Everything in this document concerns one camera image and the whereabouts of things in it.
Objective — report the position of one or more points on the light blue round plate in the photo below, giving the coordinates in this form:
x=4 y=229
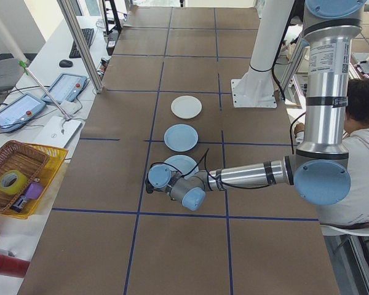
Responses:
x=180 y=162
x=181 y=137

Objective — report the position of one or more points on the white round plate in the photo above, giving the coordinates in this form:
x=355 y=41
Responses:
x=186 y=107

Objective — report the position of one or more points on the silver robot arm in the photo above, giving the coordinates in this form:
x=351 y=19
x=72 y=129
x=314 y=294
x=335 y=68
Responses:
x=326 y=92

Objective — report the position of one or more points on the yellow plastic basket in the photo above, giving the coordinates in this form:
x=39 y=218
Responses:
x=57 y=159

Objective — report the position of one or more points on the white laptop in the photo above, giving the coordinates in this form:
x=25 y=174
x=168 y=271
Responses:
x=53 y=129

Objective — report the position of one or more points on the purple plastic object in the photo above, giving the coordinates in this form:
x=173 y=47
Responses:
x=34 y=191

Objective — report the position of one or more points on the yellow-green tape roll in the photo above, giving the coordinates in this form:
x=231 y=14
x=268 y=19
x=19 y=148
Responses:
x=22 y=181

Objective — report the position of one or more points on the blue teach pendant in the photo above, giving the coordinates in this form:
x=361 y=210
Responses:
x=64 y=86
x=15 y=110

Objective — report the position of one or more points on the small black device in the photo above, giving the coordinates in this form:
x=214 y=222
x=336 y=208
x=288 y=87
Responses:
x=18 y=204

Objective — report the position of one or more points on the brown wicker basket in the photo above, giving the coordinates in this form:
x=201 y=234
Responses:
x=15 y=156

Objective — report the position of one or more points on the thin metal rod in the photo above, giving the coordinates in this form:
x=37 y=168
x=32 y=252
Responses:
x=46 y=92

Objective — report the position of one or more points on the black box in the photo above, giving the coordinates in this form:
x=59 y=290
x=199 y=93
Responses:
x=112 y=43

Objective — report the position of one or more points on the black computer mouse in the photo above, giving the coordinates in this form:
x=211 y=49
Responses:
x=65 y=63

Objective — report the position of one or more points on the black keyboard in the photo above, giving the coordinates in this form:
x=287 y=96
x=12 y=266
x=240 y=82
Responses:
x=73 y=52

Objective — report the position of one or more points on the red cylinder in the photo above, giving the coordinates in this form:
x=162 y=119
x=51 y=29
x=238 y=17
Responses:
x=9 y=264

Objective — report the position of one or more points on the black metal stand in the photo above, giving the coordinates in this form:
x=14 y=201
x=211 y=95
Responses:
x=105 y=18

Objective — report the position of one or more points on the green tape piece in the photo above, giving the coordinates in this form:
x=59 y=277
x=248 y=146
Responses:
x=23 y=65

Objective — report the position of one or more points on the grey office chair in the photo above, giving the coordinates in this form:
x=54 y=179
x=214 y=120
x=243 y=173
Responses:
x=3 y=73

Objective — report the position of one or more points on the white pipe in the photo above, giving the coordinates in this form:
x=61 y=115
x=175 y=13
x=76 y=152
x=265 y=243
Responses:
x=10 y=37

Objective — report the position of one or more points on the person in grey hoodie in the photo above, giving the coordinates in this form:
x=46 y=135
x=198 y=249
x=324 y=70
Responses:
x=366 y=172

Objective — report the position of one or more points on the aluminium frame post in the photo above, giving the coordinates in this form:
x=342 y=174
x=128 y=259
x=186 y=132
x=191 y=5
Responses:
x=83 y=46

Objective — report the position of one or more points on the metal frame bar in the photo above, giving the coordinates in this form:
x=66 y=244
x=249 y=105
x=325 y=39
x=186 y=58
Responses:
x=295 y=66

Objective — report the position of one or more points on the white square base plate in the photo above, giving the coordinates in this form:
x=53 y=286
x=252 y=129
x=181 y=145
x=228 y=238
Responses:
x=367 y=66

